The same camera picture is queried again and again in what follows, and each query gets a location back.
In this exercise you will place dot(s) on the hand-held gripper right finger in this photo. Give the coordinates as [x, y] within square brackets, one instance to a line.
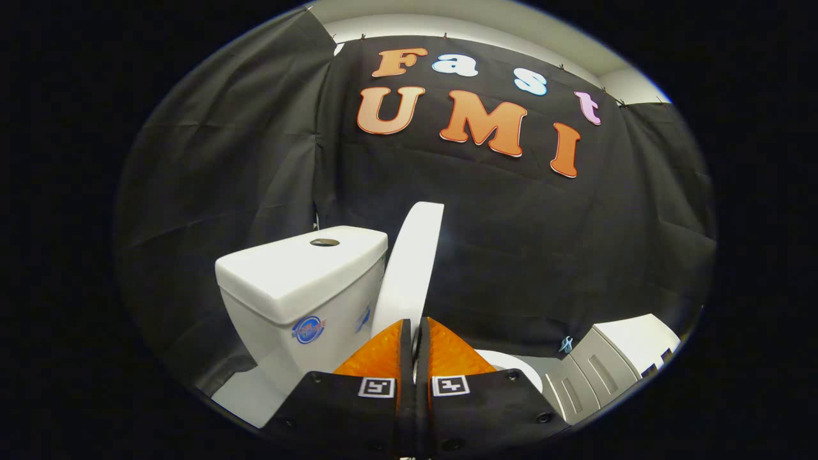
[422, 409]

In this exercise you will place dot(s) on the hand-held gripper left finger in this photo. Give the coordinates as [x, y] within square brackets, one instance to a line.
[405, 409]

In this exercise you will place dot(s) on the white toilet tank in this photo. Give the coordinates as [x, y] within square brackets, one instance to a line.
[300, 275]

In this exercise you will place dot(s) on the white panelled cabinet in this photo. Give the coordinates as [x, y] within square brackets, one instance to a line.
[594, 377]

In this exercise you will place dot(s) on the round metal flush button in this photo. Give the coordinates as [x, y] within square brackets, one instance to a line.
[324, 242]

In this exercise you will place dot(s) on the black backdrop cloth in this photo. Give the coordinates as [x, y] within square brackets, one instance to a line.
[511, 243]

